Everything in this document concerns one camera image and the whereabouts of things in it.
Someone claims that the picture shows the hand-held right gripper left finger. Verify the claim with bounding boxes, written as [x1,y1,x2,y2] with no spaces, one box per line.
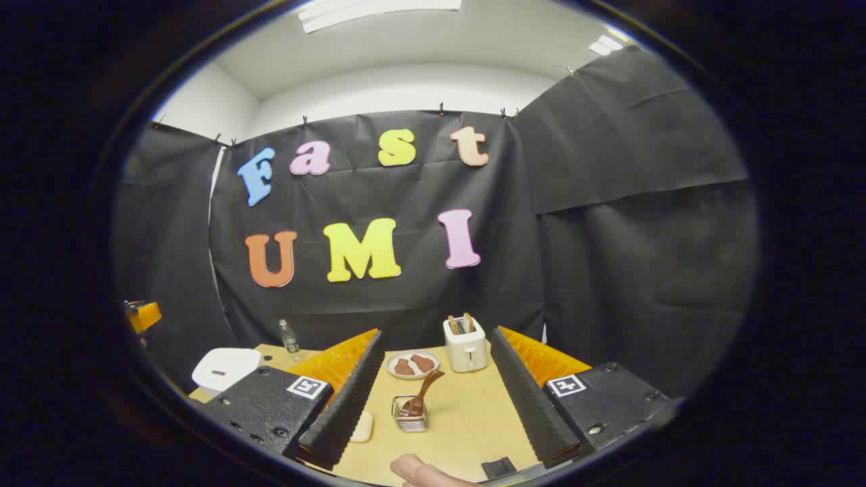
[201,329,385,472]

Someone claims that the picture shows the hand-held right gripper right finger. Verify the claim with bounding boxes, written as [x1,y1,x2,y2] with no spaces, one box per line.
[490,326,681,469]

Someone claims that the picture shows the metal wire chopstick holder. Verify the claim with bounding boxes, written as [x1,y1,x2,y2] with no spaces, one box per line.
[392,396,429,433]

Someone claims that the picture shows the brown wooden spoon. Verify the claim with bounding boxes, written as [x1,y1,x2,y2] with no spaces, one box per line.
[399,370,445,417]

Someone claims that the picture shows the white rice cooker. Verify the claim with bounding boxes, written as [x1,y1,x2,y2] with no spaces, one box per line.
[192,348,262,397]

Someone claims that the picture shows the white round plate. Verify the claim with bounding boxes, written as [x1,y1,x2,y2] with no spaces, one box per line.
[386,350,440,380]

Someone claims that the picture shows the white toaster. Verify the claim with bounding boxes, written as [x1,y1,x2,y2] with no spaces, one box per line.
[443,317,488,373]

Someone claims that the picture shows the black backdrop cloth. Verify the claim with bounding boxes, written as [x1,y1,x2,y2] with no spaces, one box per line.
[115,46,758,400]

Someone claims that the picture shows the large ceiling light panel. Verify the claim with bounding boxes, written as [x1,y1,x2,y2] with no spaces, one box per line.
[298,0,462,34]

